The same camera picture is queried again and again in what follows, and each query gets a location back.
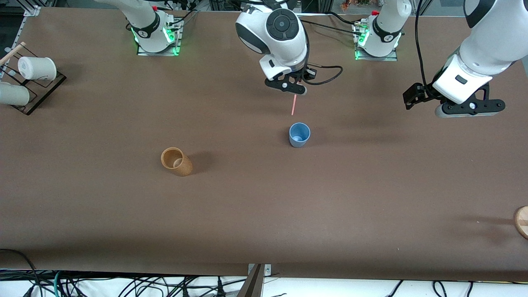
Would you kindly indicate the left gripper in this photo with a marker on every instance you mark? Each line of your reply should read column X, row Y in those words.
column 425, row 93

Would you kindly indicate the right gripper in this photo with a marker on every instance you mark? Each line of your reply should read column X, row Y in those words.
column 305, row 74

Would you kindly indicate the pink chopstick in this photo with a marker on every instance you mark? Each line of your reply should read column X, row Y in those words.
column 293, row 105

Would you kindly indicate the blue cup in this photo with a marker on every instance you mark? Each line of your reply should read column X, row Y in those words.
column 299, row 134

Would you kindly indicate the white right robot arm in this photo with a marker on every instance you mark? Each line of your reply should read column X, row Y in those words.
column 280, row 41

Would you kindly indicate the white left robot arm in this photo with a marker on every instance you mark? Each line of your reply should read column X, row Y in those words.
column 482, row 53

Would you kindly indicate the brown wooden cup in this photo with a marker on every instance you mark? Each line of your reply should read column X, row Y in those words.
column 181, row 167

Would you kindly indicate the white cup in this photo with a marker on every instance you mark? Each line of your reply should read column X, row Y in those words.
column 39, row 68
column 14, row 94

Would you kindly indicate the grey electronics box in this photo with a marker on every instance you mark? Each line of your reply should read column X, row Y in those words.
column 247, row 3

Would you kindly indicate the round wooden board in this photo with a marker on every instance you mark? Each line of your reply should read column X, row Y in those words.
column 523, row 222

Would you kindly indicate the dark wedge-shaped stand leg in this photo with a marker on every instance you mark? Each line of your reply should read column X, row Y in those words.
column 252, row 284

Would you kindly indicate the wooden rack stick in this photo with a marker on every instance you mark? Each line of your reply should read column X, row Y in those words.
column 12, row 53

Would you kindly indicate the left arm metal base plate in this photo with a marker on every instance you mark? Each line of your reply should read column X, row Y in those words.
column 394, row 57

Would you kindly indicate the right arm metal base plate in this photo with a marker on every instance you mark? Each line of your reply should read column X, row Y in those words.
column 175, row 39

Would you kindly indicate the metal table bracket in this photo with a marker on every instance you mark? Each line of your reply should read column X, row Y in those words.
column 267, row 270

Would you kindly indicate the aluminium frame corner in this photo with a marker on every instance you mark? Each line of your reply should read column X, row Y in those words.
column 32, row 10

